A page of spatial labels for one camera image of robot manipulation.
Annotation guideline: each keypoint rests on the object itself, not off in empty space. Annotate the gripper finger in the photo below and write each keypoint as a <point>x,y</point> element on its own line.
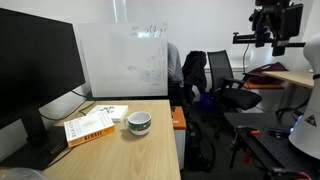
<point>262,37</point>
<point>278,48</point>

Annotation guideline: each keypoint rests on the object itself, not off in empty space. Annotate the robot gripper body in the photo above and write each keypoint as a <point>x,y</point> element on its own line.
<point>290,20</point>

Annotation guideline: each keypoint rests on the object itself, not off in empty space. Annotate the white and green mug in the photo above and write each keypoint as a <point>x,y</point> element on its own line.
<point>140,125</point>

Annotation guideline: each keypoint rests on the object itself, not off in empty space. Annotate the maroon bag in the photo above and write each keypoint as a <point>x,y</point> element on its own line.
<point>268,71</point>

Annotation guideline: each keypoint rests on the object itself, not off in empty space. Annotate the light wooden desk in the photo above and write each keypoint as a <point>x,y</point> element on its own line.
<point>296,78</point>

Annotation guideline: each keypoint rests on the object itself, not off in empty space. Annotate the orange shelf board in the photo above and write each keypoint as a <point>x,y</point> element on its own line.
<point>263,86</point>

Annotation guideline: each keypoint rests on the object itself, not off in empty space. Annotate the black mesh office chair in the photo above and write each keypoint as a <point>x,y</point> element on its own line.
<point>233,93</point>

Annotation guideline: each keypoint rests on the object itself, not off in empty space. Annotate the black jacket on chair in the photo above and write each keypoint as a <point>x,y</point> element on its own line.
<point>195,70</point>

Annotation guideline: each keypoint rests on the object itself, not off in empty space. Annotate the blue bag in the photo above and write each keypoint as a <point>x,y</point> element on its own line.
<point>207,103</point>

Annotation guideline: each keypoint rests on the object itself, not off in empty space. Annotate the person in grey shirt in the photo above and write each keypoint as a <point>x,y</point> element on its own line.
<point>175,65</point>

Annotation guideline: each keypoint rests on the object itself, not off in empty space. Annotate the black perforated robot table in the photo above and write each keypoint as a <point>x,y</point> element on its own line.
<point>266,146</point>

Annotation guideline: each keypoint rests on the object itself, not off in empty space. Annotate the orange block at table edge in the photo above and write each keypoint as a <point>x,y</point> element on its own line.
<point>179,120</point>

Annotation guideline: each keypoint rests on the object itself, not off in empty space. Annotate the red and black clamp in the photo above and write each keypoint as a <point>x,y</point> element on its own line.
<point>286,174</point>

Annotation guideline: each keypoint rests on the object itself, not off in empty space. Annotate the black backpack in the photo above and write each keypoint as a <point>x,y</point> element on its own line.
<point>198,150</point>

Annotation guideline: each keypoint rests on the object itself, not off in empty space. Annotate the white whiteboard with writing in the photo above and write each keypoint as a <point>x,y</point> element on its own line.
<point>116,63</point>

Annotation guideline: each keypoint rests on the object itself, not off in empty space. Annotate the orange and white book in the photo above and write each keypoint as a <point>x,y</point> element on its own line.
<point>87,128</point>

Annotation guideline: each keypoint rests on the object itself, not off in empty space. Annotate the black computer monitor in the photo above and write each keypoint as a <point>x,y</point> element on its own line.
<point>36,63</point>

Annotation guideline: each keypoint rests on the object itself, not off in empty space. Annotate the black monitor stand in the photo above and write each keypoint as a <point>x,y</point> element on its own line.
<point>33,146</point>

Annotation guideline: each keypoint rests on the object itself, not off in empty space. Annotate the clear plastic object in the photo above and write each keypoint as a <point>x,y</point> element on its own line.
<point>20,175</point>

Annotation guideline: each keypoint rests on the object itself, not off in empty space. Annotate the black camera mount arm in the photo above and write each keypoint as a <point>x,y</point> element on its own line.
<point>245,38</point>

